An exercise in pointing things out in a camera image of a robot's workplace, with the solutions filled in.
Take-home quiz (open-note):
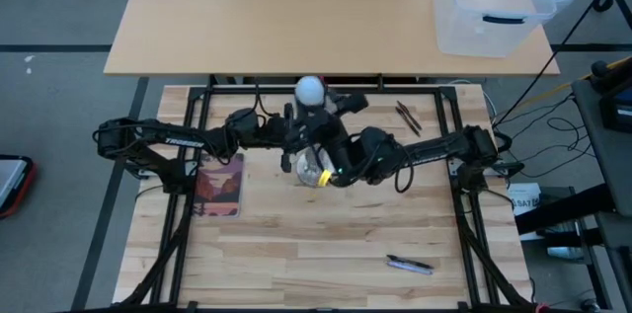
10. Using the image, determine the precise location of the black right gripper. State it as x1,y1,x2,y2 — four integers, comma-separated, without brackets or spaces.
294,91,370,166

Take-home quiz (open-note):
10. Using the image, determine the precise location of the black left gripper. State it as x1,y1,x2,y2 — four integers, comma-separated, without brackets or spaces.
256,102,297,175

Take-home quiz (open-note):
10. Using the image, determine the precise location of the white round lightbulb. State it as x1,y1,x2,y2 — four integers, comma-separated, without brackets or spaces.
294,75,328,108

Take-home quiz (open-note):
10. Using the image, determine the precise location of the silver lamp base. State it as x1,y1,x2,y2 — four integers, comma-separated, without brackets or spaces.
294,146,337,190

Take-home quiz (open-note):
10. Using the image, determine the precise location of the landscape print notebook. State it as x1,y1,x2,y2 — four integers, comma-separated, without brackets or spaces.
192,153,246,219

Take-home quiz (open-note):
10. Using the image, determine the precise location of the light wooden desk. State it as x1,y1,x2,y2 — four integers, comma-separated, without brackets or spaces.
102,0,561,78

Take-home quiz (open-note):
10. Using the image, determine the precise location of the black pen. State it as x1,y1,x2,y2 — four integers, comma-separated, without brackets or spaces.
384,253,435,271

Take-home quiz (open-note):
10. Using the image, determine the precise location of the grey pen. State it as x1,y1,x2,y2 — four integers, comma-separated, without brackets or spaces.
384,260,435,276

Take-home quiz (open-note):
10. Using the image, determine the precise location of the clear plastic storage bin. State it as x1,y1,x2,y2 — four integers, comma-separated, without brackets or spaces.
433,0,558,59

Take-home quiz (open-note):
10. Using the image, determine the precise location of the white printed cardboard box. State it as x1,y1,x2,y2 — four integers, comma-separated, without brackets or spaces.
507,182,543,243

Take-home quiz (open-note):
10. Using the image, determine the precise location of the black metal beam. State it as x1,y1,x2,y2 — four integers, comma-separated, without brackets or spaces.
513,182,616,236

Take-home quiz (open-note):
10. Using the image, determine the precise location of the red-edged case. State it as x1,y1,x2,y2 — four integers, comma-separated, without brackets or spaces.
0,154,37,220

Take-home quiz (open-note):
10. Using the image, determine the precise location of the dark grey side table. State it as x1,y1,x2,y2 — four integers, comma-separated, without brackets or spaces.
571,78,632,220

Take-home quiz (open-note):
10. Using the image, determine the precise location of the black device box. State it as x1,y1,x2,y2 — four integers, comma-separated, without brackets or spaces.
590,58,632,132

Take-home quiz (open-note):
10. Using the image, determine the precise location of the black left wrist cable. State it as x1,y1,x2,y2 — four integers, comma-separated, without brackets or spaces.
251,83,272,117

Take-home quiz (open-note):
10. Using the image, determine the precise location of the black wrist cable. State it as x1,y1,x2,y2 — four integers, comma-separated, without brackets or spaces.
393,144,415,195
251,83,272,117

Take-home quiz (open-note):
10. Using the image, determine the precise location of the black aluminium table frame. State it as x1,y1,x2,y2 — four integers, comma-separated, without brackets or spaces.
116,74,537,313

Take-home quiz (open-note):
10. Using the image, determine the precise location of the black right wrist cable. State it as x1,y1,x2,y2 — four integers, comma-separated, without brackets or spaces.
393,144,415,195

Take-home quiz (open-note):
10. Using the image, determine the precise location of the yellow cable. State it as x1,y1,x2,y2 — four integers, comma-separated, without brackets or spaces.
496,55,632,117

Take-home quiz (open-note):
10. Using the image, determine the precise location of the black floor cable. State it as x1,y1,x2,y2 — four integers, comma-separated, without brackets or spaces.
513,91,599,179

